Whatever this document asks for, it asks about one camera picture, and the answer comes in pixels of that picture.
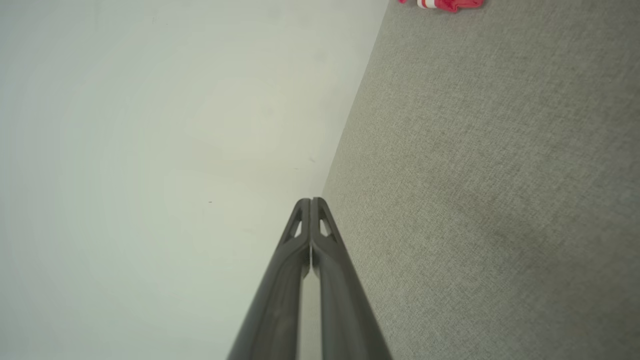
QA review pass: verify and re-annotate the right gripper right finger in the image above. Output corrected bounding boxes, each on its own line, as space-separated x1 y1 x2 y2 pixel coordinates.
311 197 393 360

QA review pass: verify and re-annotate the red white basketball jersey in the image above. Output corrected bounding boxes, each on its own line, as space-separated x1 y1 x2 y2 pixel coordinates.
397 0 485 12

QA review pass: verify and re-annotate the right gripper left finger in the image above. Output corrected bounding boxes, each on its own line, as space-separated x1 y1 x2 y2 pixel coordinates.
227 198 312 360

